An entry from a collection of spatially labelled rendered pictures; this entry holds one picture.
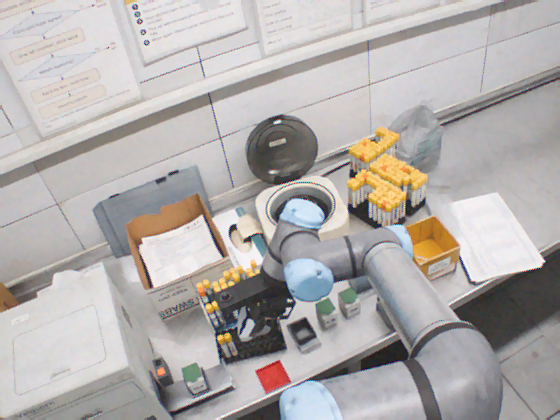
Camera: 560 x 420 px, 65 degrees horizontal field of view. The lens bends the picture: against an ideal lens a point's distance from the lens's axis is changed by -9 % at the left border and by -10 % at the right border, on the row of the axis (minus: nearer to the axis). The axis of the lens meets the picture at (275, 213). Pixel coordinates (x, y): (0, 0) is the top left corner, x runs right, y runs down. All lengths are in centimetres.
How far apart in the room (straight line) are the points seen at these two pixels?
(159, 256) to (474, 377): 110
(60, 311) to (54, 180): 44
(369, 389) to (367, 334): 78
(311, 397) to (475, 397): 15
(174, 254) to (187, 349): 29
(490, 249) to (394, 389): 101
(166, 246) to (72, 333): 51
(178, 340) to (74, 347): 37
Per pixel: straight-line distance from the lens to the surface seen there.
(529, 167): 176
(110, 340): 101
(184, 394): 120
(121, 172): 143
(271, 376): 121
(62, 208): 148
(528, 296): 250
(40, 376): 105
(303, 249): 81
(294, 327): 125
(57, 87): 127
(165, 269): 140
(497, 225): 151
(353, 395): 47
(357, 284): 127
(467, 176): 167
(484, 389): 49
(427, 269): 130
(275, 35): 137
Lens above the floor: 195
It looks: 44 degrees down
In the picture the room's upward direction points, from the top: 11 degrees counter-clockwise
